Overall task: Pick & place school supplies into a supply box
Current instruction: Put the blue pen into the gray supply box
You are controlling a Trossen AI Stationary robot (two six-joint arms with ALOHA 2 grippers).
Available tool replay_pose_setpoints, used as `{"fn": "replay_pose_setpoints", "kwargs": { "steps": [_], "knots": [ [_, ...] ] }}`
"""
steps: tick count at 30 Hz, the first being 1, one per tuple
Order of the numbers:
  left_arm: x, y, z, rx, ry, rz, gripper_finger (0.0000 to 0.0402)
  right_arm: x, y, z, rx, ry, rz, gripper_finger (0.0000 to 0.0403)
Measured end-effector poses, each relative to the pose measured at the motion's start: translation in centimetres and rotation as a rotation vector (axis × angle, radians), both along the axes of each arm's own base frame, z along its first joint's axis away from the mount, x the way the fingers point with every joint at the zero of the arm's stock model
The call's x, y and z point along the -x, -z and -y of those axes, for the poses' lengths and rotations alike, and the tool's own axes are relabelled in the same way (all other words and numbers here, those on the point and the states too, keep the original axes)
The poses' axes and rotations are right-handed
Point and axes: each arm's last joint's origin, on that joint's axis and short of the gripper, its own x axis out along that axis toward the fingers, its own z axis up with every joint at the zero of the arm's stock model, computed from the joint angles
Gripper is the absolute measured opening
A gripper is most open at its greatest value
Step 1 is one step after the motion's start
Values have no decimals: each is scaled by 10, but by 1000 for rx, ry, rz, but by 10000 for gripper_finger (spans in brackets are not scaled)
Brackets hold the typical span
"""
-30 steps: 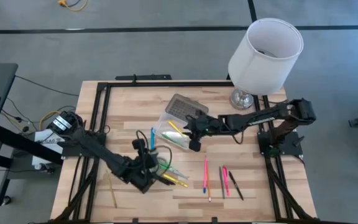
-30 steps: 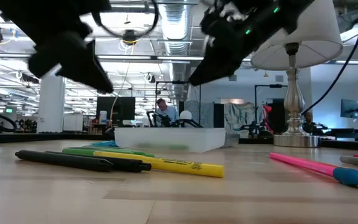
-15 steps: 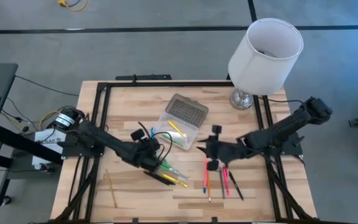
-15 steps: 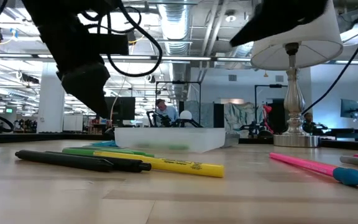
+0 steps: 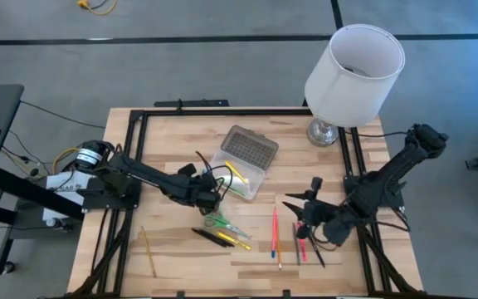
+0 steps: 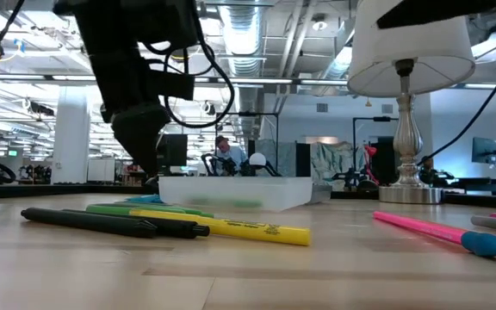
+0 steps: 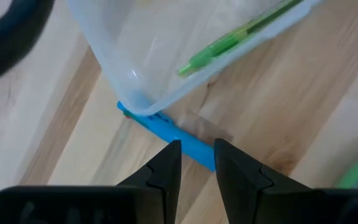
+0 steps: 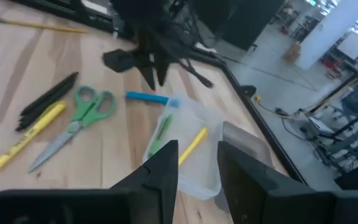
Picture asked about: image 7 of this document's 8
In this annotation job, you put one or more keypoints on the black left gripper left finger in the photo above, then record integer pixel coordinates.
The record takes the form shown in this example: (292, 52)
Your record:
(166, 168)

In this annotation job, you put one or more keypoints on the blue marker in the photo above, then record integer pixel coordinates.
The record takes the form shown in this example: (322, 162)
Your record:
(179, 137)

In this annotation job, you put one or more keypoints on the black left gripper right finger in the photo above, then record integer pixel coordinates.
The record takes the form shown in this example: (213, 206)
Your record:
(238, 174)

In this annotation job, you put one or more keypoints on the green pen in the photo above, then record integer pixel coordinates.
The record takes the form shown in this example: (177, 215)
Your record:
(210, 56)

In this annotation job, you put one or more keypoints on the clear plastic pencil case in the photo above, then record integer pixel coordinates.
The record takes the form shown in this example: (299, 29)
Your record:
(141, 46)

